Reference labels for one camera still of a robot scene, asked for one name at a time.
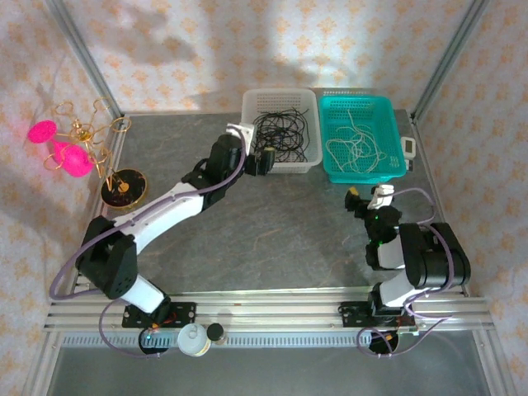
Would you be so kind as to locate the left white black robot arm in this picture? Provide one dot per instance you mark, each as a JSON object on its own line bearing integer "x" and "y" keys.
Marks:
{"x": 165, "y": 210}

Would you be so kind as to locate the white plastic basket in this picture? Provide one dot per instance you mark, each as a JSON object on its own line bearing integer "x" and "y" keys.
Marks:
{"x": 247, "y": 123}

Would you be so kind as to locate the small black device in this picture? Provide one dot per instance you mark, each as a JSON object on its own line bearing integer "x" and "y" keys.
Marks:
{"x": 410, "y": 165}

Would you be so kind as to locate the small white timer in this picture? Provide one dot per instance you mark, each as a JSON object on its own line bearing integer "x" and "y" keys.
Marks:
{"x": 408, "y": 146}

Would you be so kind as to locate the teal plastic basket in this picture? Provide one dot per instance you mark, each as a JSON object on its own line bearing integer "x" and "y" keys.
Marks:
{"x": 396, "y": 123}

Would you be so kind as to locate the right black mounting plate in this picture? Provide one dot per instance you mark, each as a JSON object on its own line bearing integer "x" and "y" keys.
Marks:
{"x": 350, "y": 315}

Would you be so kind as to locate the black mounting plate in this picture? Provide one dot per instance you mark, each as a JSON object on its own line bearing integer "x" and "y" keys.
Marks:
{"x": 183, "y": 313}
{"x": 350, "y": 315}

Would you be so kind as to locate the pink plush ornament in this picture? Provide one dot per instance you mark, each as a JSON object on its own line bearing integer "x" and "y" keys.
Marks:
{"x": 72, "y": 158}

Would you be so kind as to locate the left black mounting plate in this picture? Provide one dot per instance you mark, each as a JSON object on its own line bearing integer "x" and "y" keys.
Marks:
{"x": 183, "y": 313}

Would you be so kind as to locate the black round cap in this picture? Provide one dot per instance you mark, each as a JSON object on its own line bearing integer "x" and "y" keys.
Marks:
{"x": 215, "y": 331}

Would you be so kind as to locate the white round tin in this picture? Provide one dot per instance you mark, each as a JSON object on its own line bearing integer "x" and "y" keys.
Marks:
{"x": 193, "y": 338}

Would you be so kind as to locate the aluminium table edge rail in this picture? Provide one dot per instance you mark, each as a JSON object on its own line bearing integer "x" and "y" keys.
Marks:
{"x": 441, "y": 206}
{"x": 116, "y": 144}

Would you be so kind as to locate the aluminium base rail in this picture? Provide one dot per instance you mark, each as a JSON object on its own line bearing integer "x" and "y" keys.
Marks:
{"x": 268, "y": 309}

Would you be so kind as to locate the aluminium frame post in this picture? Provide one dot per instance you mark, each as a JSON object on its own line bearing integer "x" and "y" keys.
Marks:
{"x": 88, "y": 62}
{"x": 447, "y": 62}

